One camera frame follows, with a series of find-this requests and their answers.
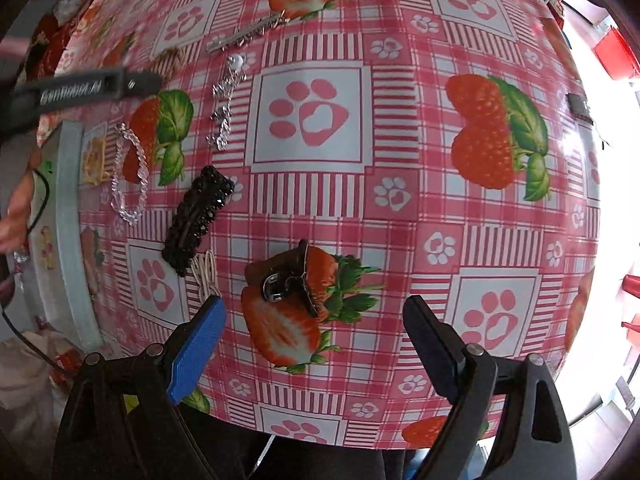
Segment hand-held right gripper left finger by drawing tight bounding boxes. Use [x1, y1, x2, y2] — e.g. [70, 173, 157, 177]
[52, 295, 227, 480]

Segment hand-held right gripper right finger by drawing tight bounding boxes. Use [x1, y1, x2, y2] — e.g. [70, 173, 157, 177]
[402, 295, 579, 480]

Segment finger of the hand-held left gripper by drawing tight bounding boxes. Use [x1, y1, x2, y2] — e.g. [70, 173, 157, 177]
[124, 72, 164, 96]

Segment pale bobby pins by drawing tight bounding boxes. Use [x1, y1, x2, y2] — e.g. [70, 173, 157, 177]
[192, 250, 222, 302]

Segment silver rhinestone hair clip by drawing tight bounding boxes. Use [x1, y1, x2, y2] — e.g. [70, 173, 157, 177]
[207, 54, 249, 151]

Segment yellow hair tie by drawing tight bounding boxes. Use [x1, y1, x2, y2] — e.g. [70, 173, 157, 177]
[84, 139, 115, 184]

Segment clear bead bracelet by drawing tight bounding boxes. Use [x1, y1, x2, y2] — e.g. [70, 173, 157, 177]
[111, 122, 149, 225]

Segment silver metal hair clip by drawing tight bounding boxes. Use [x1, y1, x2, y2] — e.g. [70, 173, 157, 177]
[204, 12, 291, 54]

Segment dark claw hair clip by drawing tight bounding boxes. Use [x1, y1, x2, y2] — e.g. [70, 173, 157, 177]
[244, 239, 332, 319]

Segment black rhinestone hair clip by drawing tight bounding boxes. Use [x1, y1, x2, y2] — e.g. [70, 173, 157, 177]
[162, 164, 236, 277]

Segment white tray box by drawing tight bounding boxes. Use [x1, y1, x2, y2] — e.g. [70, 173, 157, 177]
[27, 120, 103, 353]

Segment person's left forearm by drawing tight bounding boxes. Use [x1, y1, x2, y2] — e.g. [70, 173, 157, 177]
[0, 37, 32, 59]

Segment strawberry printed tablecloth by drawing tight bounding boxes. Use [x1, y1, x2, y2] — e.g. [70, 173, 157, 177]
[37, 0, 602, 450]

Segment red plastic stool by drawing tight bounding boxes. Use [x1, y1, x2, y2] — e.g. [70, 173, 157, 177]
[621, 272, 640, 347]

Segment red plastic chair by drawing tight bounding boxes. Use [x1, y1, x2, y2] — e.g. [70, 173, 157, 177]
[594, 25, 640, 81]

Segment black cable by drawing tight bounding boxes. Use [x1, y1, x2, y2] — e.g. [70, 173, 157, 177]
[0, 169, 67, 372]

